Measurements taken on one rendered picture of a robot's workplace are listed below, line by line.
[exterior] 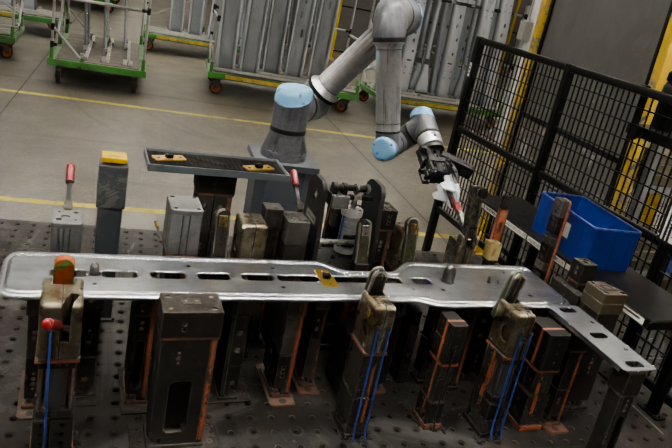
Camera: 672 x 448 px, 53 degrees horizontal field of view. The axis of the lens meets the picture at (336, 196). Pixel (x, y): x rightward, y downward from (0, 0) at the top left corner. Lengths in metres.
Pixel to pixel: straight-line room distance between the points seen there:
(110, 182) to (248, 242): 0.38
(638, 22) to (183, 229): 2.87
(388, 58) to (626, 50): 2.13
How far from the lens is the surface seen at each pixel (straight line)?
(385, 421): 1.73
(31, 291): 1.46
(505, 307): 1.66
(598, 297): 1.89
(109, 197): 1.78
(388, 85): 2.02
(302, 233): 1.74
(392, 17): 2.01
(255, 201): 2.17
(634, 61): 3.87
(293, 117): 2.12
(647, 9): 3.90
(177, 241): 1.64
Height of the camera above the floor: 1.70
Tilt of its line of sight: 18 degrees down
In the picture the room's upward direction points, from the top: 12 degrees clockwise
